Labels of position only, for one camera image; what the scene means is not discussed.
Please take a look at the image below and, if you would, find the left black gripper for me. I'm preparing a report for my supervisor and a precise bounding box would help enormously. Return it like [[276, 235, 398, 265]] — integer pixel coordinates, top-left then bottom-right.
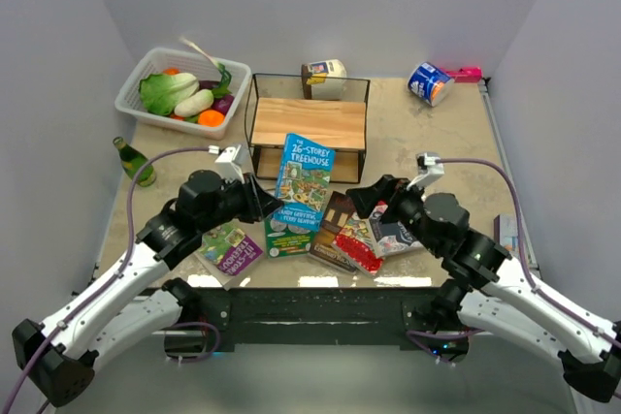
[[199, 171, 283, 233]]

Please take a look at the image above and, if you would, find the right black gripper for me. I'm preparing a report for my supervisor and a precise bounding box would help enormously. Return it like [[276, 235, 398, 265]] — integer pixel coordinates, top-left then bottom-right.
[[345, 174, 442, 255]]

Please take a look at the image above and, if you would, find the dark Edward Tulane book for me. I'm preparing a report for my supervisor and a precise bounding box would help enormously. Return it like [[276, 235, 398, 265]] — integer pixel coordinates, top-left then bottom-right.
[[310, 191, 356, 273]]

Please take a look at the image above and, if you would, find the blue 26-storey treehouse book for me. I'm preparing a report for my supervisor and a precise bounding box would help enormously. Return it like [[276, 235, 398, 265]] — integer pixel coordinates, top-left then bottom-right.
[[274, 133, 336, 232]]

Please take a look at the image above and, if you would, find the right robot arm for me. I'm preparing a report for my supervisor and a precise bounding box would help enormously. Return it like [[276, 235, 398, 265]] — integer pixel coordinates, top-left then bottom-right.
[[346, 175, 620, 403]]

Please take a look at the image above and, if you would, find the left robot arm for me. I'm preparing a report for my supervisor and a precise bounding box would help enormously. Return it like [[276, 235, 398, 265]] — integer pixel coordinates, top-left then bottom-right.
[[12, 171, 283, 407]]

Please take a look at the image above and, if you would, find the green coin book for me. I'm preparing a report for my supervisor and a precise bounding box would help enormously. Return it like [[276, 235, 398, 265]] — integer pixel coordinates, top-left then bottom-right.
[[265, 218, 315, 259]]

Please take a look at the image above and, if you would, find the red patterned book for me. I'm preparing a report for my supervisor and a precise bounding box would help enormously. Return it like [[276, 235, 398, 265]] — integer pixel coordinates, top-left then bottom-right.
[[332, 213, 383, 277]]

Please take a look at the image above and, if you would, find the Little Women book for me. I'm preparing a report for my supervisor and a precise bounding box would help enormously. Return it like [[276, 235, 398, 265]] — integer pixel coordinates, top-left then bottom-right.
[[367, 202, 422, 258]]

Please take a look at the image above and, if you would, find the purple 117-storey treehouse book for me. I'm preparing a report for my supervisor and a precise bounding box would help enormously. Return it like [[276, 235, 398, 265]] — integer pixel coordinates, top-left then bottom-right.
[[195, 222, 263, 289]]

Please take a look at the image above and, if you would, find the orange toy fruit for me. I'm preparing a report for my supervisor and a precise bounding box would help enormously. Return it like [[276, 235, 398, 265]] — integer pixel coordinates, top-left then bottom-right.
[[197, 110, 225, 128]]

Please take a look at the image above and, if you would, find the purple toy eggplant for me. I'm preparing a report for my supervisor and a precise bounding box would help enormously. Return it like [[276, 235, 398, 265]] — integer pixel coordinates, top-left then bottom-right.
[[211, 94, 235, 116]]

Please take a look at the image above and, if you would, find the white cartoon mug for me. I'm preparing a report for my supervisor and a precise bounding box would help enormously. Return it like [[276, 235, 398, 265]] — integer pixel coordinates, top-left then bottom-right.
[[301, 59, 347, 101]]

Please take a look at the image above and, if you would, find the white toy radish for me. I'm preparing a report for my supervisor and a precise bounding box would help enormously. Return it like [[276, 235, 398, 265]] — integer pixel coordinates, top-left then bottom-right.
[[174, 89, 214, 118]]

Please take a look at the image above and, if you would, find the toy spring onion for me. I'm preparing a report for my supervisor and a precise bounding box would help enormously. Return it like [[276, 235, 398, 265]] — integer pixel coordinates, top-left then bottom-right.
[[179, 36, 234, 99]]

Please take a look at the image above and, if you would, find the green glass bottle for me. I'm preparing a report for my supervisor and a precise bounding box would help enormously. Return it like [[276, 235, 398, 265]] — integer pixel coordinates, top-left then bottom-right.
[[113, 136, 156, 187]]

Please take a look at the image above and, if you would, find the small box at table edge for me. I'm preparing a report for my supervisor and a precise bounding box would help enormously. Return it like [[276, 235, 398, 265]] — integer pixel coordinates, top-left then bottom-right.
[[494, 213, 519, 255]]

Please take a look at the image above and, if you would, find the toy cabbage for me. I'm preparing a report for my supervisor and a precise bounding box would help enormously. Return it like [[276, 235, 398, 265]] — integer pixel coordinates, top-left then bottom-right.
[[139, 73, 199, 116]]

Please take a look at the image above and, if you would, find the pink stapler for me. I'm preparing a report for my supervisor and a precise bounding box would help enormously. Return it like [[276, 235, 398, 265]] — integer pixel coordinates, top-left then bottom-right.
[[444, 67, 483, 83]]

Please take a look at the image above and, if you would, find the orange toy carrot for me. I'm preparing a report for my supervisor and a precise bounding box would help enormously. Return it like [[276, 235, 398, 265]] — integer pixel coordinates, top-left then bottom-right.
[[162, 68, 180, 77]]

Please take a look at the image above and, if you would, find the white plastic basket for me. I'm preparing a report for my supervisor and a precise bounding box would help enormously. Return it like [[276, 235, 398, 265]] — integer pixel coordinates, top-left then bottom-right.
[[114, 48, 251, 140]]

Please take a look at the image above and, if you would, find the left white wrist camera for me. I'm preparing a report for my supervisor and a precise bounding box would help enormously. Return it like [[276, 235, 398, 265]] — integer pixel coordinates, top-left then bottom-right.
[[208, 143, 248, 182]]

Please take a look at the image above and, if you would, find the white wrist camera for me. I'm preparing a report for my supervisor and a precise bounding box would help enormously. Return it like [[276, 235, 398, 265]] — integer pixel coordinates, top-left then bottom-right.
[[208, 143, 248, 182], [407, 152, 444, 190]]

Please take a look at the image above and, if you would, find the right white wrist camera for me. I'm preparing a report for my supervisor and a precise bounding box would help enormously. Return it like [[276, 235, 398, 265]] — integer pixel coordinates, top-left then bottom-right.
[[407, 152, 444, 190]]

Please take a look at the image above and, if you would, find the wood and wire shelf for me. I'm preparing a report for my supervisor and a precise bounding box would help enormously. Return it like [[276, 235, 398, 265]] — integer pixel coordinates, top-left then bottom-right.
[[245, 73, 371, 184]]

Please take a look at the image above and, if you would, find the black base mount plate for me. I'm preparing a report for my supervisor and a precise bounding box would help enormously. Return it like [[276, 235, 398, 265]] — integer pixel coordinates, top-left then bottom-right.
[[178, 287, 463, 352]]

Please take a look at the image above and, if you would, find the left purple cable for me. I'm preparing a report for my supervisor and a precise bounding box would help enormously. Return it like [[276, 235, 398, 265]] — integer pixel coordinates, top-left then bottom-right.
[[0, 144, 220, 414]]

